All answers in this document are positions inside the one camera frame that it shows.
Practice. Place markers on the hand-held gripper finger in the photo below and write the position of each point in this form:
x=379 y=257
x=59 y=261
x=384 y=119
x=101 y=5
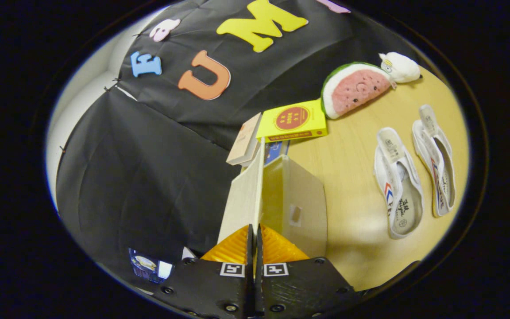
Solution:
x=258 y=248
x=251 y=248

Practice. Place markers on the beige cardboard storage box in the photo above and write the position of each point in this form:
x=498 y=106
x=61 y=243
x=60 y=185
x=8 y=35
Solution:
x=299 y=195

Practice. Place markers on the white canvas shoe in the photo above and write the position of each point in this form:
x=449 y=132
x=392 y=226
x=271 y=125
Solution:
x=399 y=186
x=436 y=150

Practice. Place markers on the yellow book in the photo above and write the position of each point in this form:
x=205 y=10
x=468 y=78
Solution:
x=292 y=118

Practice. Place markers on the watermelon slice plush toy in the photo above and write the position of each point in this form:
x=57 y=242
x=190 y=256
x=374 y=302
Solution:
x=357 y=88

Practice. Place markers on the white plush toy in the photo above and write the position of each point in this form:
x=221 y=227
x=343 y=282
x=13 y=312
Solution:
x=403 y=67

